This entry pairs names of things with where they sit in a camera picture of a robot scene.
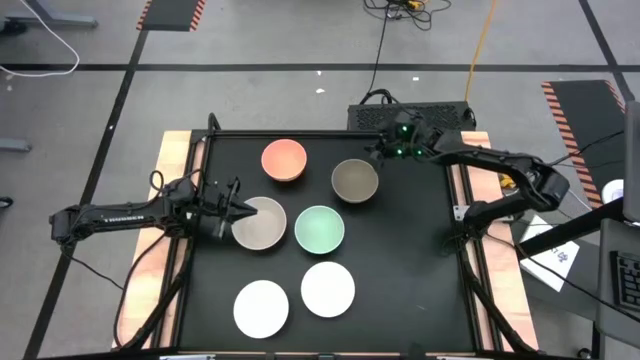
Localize yellow cable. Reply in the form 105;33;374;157
464;0;500;102

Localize short grey desk foot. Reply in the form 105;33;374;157
0;138;32;153

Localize black keyboard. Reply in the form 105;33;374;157
609;249;640;312

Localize long black arm cable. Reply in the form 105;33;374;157
113;232;169;349

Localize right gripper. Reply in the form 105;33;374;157
367;112;436;162

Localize taupe bowl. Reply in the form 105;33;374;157
230;195;289;252

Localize white round cup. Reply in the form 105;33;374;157
601;178;626;205

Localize mint green bowl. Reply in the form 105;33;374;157
293;204;346;256

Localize black power cable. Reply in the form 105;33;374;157
359;4;397;106

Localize grey desk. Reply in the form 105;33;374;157
594;217;640;349

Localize white plate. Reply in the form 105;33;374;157
232;279;291;340

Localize white floor cable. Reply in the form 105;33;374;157
0;0;81;79

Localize black stand bar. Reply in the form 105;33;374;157
514;198;626;257

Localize dark brown bowl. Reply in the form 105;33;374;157
330;158;380;205

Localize white bowl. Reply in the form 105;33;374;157
300;260;357;319

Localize black mat orange striped edges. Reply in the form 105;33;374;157
136;0;207;33
541;79;627;210

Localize grey monitor back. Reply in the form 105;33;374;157
623;99;640;224

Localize white paper sheet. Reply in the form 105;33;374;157
519;214;581;294

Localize long grey desk foot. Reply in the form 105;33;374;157
4;0;99;30

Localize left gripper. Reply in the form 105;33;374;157
197;177;259;240

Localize thin black cable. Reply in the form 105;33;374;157
547;129;626;169

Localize black perforated computer case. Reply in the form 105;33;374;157
347;101;476;132

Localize tangled black cables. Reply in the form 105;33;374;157
363;0;452;32

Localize black table mat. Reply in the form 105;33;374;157
179;135;476;351

